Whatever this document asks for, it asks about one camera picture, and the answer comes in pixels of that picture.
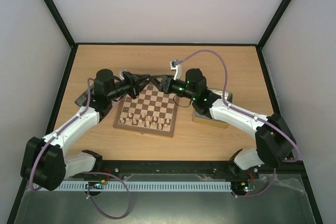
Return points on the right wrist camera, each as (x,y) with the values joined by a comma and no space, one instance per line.
(176,66)

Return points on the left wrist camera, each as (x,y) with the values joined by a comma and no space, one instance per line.
(124,75)

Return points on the light chess pawn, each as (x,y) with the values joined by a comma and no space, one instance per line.
(128,121)

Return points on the silver tin with dark pieces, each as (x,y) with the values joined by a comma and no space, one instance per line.
(82,99)

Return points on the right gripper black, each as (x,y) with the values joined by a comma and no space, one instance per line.
(167,84)

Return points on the gold tin with light pieces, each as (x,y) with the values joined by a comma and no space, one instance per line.
(202,119)

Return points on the wooden chess board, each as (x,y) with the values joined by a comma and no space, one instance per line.
(151,102)

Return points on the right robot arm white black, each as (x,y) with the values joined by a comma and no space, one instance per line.
(275,143)

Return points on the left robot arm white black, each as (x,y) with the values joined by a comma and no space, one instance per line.
(45,163)

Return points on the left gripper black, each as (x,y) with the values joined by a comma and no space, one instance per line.
(133,81)

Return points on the black aluminium frame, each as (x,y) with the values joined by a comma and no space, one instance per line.
(74,46)

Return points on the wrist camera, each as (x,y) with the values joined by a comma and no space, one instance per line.
(124,75)
(176,66)

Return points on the light blue cable duct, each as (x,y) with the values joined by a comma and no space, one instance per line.
(147,186)

